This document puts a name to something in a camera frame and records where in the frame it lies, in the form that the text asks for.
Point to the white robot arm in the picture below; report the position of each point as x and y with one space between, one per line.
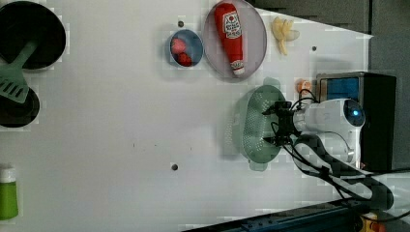
323 139

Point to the green strainer bowl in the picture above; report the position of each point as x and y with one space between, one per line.
247 127

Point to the orange slice toy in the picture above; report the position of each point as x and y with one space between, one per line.
303 87

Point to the red toy strawberry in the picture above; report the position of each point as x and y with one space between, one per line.
178 46

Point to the large black cylinder holder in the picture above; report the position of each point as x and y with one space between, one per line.
23 22

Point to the small black cylinder holder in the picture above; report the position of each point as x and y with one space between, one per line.
17 115

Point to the green white-capped bottle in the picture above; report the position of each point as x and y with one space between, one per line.
8 193

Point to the red ketchup bottle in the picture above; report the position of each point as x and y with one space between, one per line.
230 33

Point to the black toaster oven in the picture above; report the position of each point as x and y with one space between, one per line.
375 92

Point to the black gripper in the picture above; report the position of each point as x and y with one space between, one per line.
285 123

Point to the blue crate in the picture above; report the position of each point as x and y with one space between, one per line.
335 216

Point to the green spatula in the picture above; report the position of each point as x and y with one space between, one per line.
13 85

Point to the peeled toy banana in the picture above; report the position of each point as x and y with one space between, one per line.
283 32

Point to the blue small bowl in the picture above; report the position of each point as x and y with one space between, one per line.
193 54

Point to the grey round plate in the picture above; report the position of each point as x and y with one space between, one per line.
254 40

